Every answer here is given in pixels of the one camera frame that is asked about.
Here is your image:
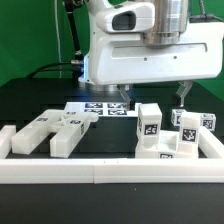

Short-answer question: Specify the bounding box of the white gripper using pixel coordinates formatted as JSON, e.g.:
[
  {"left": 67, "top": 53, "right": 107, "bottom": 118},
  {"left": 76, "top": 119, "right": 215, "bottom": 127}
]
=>
[{"left": 87, "top": 22, "right": 224, "bottom": 110}]

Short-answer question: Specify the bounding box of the white chair seat part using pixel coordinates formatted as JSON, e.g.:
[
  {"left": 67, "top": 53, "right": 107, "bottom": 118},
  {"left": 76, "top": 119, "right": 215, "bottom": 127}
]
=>
[{"left": 134, "top": 130, "right": 201, "bottom": 160}]

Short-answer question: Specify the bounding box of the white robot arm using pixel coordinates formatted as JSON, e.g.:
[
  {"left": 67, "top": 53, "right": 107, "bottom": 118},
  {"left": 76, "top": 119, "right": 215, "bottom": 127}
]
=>
[{"left": 64, "top": 0, "right": 224, "bottom": 109}]

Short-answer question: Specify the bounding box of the white tag sheet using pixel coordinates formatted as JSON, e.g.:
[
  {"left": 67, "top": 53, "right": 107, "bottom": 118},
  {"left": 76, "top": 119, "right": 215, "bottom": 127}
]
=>
[{"left": 64, "top": 102, "right": 140, "bottom": 117}]

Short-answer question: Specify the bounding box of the white right fence block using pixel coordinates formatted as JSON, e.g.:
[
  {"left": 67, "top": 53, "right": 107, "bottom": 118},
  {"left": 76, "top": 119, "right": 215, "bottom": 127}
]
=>
[{"left": 198, "top": 126, "right": 224, "bottom": 159}]

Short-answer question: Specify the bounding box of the white fence block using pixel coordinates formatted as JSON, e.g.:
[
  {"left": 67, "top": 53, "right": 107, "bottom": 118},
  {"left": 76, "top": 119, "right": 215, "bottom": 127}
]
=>
[
  {"left": 198, "top": 126, "right": 224, "bottom": 159},
  {"left": 0, "top": 125, "right": 16, "bottom": 159}
]

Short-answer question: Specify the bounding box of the white front fence bar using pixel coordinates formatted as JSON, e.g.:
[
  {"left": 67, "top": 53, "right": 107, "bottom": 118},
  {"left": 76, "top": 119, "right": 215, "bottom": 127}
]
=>
[{"left": 0, "top": 159, "right": 224, "bottom": 184}]

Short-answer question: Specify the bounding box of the white left fence block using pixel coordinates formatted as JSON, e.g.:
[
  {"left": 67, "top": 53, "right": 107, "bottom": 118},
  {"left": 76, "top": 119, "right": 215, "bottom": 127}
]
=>
[{"left": 0, "top": 125, "right": 16, "bottom": 159}]

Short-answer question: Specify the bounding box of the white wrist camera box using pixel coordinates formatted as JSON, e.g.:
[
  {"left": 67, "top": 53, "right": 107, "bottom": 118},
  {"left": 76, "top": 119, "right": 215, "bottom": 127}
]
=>
[{"left": 96, "top": 1, "right": 155, "bottom": 33}]

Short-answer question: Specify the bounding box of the black cable bundle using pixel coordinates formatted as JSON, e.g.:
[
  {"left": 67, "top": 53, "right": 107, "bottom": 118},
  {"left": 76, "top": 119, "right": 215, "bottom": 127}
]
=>
[{"left": 27, "top": 0, "right": 85, "bottom": 80}]

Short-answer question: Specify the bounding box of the thin grey cable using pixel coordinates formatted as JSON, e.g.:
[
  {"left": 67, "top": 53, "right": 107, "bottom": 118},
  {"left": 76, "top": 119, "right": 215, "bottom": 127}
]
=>
[{"left": 54, "top": 0, "right": 63, "bottom": 80}]

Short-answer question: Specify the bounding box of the white chair back frame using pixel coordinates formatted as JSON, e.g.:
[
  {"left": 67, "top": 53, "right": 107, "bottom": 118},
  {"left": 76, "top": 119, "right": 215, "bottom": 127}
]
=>
[{"left": 12, "top": 109, "right": 99, "bottom": 158}]

